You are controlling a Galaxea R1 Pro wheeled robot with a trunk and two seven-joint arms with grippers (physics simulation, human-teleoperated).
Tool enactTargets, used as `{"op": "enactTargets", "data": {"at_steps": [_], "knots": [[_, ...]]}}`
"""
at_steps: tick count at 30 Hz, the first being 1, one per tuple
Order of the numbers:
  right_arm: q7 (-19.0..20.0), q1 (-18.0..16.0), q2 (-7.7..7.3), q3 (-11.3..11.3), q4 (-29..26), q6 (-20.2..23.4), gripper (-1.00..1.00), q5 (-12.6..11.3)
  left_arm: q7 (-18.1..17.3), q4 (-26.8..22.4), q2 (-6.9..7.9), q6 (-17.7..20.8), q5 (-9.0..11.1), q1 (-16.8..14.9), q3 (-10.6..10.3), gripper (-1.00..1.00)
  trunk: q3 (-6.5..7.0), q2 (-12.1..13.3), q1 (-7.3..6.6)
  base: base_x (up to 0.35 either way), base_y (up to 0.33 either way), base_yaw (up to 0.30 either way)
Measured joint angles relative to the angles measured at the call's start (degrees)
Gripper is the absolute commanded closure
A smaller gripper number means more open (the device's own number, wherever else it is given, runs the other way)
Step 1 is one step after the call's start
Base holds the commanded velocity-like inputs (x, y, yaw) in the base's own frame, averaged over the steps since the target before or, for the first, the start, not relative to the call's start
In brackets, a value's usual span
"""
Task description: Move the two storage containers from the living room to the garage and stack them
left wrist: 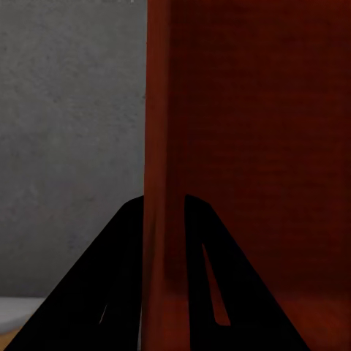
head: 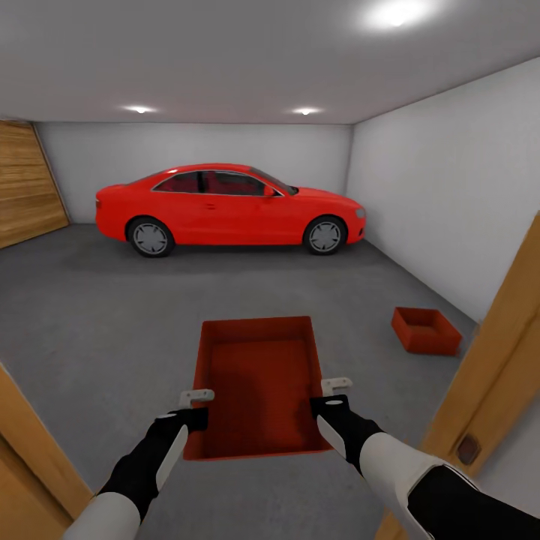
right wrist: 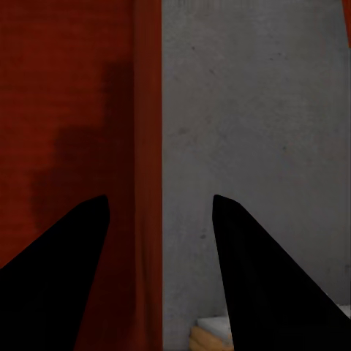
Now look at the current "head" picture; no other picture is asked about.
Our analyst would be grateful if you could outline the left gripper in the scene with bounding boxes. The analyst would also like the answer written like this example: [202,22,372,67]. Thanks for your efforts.
[174,407,209,434]

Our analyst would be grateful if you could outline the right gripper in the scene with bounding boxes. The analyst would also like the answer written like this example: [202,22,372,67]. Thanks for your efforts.
[310,394,349,419]

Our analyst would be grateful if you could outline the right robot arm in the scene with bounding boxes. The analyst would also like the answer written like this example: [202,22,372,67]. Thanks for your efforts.
[310,377,540,540]

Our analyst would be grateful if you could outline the storage box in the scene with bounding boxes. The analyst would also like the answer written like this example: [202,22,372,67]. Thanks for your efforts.
[183,316,334,461]
[391,307,463,356]

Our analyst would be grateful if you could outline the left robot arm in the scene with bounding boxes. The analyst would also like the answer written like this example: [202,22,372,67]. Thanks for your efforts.
[59,388,215,540]

